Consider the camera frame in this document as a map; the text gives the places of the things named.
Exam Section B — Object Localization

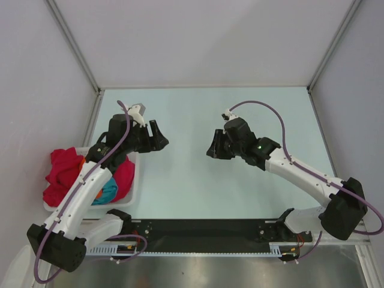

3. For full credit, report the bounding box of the teal t shirt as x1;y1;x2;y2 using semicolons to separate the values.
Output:
92;177;118;206

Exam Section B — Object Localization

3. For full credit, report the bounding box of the right aluminium corner post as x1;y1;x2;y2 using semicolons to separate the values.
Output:
307;0;363;94

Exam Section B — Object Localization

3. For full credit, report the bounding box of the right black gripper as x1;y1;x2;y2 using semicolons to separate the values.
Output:
206;129;244;160

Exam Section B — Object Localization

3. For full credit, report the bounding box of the crimson red t shirt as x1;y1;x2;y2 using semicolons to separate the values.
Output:
43;147;136;208

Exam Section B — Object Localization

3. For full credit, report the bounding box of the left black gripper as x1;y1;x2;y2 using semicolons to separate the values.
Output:
122;120;169;154

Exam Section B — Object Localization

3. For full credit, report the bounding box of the white perforated plastic basket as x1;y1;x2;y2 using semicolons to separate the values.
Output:
43;147;139;211

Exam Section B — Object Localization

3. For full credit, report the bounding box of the aluminium frame rail front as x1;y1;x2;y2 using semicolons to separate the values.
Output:
305;221;371;246

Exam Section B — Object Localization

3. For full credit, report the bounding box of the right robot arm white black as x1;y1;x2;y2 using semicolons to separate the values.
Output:
206;117;367;241

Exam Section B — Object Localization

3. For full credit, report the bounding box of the white slotted cable duct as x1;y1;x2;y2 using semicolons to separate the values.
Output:
86;242;299;259

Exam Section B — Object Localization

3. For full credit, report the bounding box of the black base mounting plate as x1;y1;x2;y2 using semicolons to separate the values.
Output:
121;219;313;247

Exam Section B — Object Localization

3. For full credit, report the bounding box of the aluminium corner post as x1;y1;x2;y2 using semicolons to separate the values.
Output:
44;0;101;92
307;0;363;94

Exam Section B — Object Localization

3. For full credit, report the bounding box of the left aluminium corner post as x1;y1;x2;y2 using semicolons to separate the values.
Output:
44;0;101;92

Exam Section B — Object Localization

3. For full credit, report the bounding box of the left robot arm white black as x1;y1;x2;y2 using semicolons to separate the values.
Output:
26;114;169;272

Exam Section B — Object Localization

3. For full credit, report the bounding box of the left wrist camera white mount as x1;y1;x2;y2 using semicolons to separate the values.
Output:
125;103;146;127

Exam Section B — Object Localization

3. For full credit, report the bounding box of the orange t shirt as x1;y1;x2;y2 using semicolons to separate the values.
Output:
79;157;86;172

